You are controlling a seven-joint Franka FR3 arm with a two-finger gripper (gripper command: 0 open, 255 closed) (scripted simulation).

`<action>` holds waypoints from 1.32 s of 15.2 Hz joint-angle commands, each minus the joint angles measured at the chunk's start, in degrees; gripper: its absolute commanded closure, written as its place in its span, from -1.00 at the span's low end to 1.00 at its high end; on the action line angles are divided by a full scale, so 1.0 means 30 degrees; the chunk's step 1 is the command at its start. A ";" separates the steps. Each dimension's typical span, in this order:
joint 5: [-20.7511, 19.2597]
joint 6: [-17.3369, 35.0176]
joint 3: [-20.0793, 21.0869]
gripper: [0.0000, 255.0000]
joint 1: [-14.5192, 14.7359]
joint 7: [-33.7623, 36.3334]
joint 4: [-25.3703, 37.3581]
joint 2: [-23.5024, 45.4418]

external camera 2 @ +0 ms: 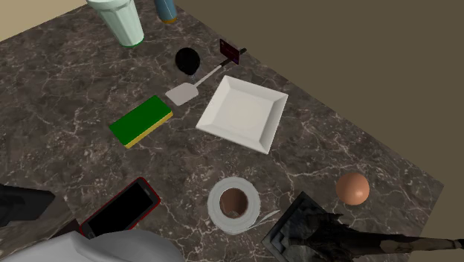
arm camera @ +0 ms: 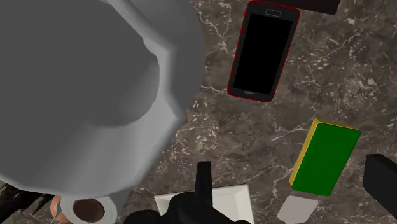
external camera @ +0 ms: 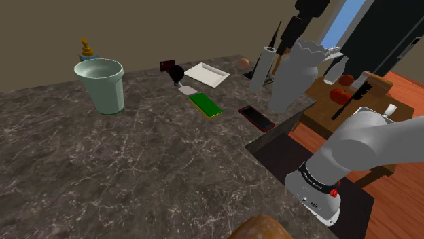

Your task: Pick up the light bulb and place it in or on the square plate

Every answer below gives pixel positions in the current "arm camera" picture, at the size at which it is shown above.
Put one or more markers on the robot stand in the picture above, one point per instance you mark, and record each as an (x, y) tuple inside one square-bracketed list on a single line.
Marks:
[(310, 4)]

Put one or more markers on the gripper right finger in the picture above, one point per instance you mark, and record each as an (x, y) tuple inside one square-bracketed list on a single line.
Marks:
[(380, 183)]

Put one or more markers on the white toilet paper roll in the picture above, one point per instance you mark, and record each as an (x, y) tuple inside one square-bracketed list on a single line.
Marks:
[(109, 210)]

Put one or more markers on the orange round object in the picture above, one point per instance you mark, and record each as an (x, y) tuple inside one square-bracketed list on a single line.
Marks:
[(55, 208)]

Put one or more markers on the white square dish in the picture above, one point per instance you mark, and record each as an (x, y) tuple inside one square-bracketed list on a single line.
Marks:
[(231, 200)]

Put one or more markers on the black phone with red edge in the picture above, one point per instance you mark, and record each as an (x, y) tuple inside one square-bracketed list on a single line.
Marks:
[(263, 54)]

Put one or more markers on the green and yellow sponge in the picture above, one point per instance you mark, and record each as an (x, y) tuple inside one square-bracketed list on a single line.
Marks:
[(325, 158)]

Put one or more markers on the large grey vase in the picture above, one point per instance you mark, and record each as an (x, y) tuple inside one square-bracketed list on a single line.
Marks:
[(77, 93)]

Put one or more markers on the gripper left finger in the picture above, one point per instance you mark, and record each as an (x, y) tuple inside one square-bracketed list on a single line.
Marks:
[(203, 180)]

